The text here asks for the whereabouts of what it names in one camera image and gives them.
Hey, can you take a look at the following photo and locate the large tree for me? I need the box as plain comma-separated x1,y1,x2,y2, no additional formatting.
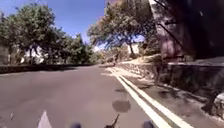
87,0,158,60

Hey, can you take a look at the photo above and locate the low stone wall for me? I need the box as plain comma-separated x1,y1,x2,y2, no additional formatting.
117,59,224,118

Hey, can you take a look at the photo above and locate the grey asphalt road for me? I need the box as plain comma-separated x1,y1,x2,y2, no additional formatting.
0,64,158,128

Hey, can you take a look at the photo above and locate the white building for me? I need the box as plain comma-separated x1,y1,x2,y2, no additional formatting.
19,46,45,65

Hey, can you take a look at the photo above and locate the manhole cover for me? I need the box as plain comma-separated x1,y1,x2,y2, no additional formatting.
111,99,132,114

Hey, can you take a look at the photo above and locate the double white painted line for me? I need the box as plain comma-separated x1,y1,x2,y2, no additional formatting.
105,67,195,128

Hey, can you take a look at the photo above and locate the dark building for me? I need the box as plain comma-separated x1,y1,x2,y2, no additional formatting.
148,0,224,63

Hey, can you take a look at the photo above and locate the row of trees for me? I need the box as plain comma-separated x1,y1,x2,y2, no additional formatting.
0,3,98,66

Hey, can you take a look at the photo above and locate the low dark wall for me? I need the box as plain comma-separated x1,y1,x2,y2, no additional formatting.
0,63,95,75

